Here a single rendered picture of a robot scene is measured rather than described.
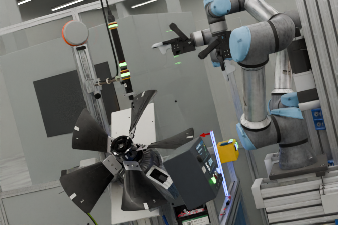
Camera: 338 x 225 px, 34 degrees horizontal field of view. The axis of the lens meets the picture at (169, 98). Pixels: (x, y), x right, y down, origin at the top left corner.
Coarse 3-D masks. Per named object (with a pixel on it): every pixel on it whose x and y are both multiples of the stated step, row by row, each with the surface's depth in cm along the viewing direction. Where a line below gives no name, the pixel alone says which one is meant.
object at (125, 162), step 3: (123, 162) 272; (126, 162) 273; (129, 162) 274; (132, 162) 275; (135, 162) 276; (126, 165) 271; (129, 165) 272; (135, 165) 274; (138, 165) 276; (126, 168) 269; (129, 168) 271; (132, 168) 272; (135, 168) 273; (138, 168) 274
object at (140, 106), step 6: (150, 90) 290; (156, 90) 286; (138, 96) 297; (144, 96) 291; (150, 96) 286; (138, 102) 293; (144, 102) 287; (132, 108) 298; (138, 108) 289; (144, 108) 283; (132, 114) 295; (138, 114) 285; (132, 120) 291; (138, 120) 281; (132, 126) 285
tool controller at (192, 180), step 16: (192, 144) 196; (176, 160) 188; (192, 160) 187; (208, 160) 203; (176, 176) 189; (192, 176) 188; (208, 176) 191; (192, 192) 188; (208, 192) 187; (192, 208) 189
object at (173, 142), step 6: (186, 132) 277; (192, 132) 274; (168, 138) 278; (174, 138) 274; (180, 138) 272; (186, 138) 270; (192, 138) 268; (150, 144) 277; (156, 144) 272; (162, 144) 270; (168, 144) 268; (174, 144) 267; (180, 144) 266
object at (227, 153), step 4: (228, 140) 305; (228, 144) 291; (232, 144) 290; (220, 148) 291; (224, 148) 291; (228, 148) 290; (232, 148) 290; (220, 152) 291; (224, 152) 291; (228, 152) 291; (232, 152) 290; (236, 152) 296; (220, 156) 292; (224, 156) 291; (228, 156) 291; (232, 156) 290; (236, 156) 292; (220, 160) 292; (224, 160) 291; (228, 160) 291; (232, 160) 291
